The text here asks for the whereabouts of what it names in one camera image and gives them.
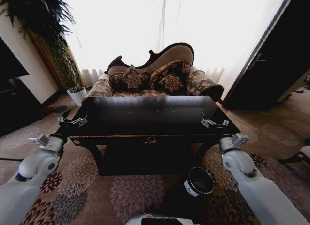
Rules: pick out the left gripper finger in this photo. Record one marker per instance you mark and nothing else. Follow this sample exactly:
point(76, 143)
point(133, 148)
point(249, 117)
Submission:
point(61, 120)
point(80, 121)

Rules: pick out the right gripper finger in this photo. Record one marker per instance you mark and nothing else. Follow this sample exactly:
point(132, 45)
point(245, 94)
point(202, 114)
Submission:
point(207, 121)
point(225, 123)

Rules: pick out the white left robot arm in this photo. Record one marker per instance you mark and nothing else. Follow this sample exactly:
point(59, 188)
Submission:
point(26, 176)

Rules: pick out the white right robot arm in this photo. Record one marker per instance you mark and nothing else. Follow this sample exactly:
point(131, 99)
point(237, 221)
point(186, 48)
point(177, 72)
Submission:
point(261, 186)

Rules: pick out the black round trash bin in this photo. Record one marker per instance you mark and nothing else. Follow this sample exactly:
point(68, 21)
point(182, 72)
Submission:
point(201, 181)

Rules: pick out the grey slipper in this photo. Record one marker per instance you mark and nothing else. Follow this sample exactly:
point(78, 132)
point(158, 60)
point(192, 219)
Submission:
point(59, 109)

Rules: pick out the white plant pot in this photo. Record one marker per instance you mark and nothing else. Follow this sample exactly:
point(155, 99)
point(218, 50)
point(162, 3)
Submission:
point(77, 96)

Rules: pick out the dark low cabinet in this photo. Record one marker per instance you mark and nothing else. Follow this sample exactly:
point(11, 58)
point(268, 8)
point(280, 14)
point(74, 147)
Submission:
point(17, 106)

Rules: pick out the small floral cushion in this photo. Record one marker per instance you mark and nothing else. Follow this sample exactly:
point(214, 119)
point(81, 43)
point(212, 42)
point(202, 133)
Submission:
point(172, 84)

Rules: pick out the dark wooden coffee table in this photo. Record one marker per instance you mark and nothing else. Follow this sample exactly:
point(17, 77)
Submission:
point(150, 128)

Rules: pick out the square floral cushion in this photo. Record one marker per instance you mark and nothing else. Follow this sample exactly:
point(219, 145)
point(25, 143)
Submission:
point(130, 81)

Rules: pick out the floral bolster cushion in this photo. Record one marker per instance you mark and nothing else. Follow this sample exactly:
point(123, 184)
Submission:
point(169, 69)

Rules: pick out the dark television screen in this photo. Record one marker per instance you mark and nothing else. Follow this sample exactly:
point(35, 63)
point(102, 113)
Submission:
point(10, 63)

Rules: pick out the floral upholstered chaise sofa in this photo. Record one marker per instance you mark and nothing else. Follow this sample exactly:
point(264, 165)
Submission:
point(167, 54)

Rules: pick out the dark wooden door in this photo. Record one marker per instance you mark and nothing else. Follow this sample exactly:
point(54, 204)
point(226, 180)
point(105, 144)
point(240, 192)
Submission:
point(278, 60)

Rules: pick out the white sheer curtain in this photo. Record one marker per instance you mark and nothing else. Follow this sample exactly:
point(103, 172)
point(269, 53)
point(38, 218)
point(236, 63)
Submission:
point(121, 29)

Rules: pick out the tall green potted plant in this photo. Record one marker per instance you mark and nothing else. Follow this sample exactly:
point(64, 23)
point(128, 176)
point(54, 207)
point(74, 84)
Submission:
point(43, 14)

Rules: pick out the white robot front shell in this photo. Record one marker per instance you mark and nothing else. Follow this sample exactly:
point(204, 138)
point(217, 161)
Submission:
point(157, 220)

